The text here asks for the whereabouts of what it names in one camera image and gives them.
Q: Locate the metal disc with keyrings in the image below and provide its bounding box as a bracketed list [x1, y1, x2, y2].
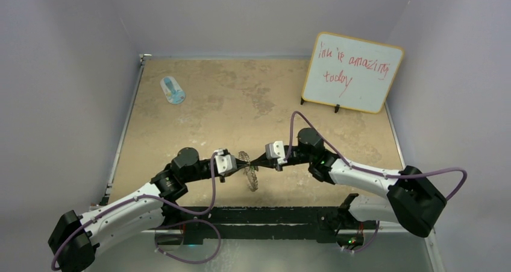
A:
[238, 151, 259, 192]

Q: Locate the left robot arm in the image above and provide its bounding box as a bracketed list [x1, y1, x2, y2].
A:
[48, 147, 250, 271]

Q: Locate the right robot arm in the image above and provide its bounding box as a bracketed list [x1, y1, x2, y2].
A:
[251, 128, 447, 238]

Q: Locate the black base beam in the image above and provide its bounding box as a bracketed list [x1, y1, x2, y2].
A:
[156, 194, 377, 246]

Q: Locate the blue white blister package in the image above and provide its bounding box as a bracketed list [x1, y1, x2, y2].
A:
[160, 76, 186, 105]

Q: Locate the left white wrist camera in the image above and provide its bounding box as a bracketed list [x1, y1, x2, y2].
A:
[214, 149, 237, 176]

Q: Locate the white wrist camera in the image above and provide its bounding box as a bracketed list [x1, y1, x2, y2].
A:
[265, 141, 286, 161]
[214, 149, 237, 176]

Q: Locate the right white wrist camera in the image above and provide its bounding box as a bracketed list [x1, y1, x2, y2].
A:
[265, 141, 286, 161]

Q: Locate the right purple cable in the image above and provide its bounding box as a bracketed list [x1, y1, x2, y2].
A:
[284, 111, 468, 255]

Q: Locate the whiteboard with yellow frame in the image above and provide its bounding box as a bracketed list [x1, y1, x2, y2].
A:
[301, 32, 405, 114]

